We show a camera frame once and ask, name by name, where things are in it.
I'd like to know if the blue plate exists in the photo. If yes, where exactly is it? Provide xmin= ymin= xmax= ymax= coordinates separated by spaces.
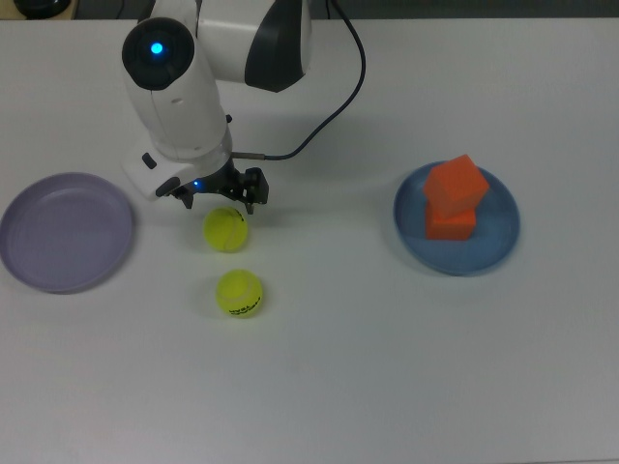
xmin=393 ymin=161 xmax=522 ymax=277

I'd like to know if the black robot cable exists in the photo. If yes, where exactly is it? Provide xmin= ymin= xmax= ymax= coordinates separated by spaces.
xmin=230 ymin=0 xmax=368 ymax=160

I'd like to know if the purple plate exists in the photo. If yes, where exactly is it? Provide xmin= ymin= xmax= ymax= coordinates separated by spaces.
xmin=0 ymin=172 xmax=135 ymax=295

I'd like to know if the yellow tennis ball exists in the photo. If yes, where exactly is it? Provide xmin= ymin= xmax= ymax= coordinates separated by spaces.
xmin=215 ymin=269 xmax=265 ymax=319
xmin=202 ymin=206 xmax=251 ymax=253

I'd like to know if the orange cube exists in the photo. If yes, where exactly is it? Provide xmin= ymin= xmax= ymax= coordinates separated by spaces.
xmin=424 ymin=202 xmax=478 ymax=242
xmin=423 ymin=154 xmax=490 ymax=218

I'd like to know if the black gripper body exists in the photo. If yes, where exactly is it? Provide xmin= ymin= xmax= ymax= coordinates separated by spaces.
xmin=192 ymin=161 xmax=244 ymax=195

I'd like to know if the black round device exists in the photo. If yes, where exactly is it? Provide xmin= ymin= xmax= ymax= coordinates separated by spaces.
xmin=12 ymin=0 xmax=78 ymax=18

